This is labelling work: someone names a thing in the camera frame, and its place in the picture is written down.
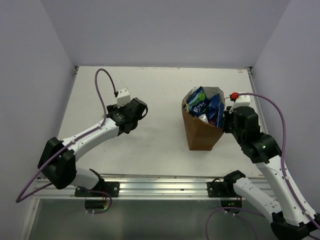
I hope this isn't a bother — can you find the brown paper bag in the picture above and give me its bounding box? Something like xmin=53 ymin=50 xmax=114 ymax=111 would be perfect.
xmin=181 ymin=86 xmax=225 ymax=151

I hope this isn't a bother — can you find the purple snack bag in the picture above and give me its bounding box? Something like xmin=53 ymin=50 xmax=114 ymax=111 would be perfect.
xmin=208 ymin=119 xmax=217 ymax=126

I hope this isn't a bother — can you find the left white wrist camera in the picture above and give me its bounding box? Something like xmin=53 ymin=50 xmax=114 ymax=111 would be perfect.
xmin=115 ymin=87 xmax=131 ymax=108

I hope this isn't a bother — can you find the blue Burts chilli bag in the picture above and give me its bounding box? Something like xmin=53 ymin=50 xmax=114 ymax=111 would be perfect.
xmin=205 ymin=93 xmax=220 ymax=120

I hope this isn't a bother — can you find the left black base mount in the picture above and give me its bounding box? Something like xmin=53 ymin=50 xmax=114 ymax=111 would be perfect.
xmin=74 ymin=181 xmax=120 ymax=211

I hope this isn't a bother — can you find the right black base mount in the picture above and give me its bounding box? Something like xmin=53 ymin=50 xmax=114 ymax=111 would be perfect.
xmin=206 ymin=178 xmax=242 ymax=208

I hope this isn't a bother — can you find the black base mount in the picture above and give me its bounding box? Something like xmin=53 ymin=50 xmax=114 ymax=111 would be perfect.
xmin=206 ymin=178 xmax=242 ymax=208
xmin=74 ymin=181 xmax=120 ymax=211

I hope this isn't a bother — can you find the blue-green Burts sea salt bag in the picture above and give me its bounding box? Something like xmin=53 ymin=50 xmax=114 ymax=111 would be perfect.
xmin=185 ymin=86 xmax=210 ymax=117

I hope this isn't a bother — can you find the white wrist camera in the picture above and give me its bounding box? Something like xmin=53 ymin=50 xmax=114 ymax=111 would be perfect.
xmin=115 ymin=87 xmax=131 ymax=108
xmin=229 ymin=92 xmax=251 ymax=113

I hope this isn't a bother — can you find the grey-green Himalaya snack packet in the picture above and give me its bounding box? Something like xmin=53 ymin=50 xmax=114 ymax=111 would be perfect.
xmin=198 ymin=114 xmax=209 ymax=123

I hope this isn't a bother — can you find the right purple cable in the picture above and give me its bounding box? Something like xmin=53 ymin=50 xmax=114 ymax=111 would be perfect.
xmin=239 ymin=92 xmax=320 ymax=238

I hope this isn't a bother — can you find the aluminium mounting rail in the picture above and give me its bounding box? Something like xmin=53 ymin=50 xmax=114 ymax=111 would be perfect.
xmin=33 ymin=174 xmax=278 ymax=200

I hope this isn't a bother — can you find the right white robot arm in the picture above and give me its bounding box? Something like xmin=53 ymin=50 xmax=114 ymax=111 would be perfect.
xmin=222 ymin=106 xmax=320 ymax=240

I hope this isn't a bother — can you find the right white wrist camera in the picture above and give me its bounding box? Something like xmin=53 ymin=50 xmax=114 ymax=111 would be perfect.
xmin=229 ymin=92 xmax=251 ymax=113

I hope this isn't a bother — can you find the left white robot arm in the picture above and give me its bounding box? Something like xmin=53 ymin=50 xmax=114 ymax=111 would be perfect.
xmin=37 ymin=97 xmax=148 ymax=197

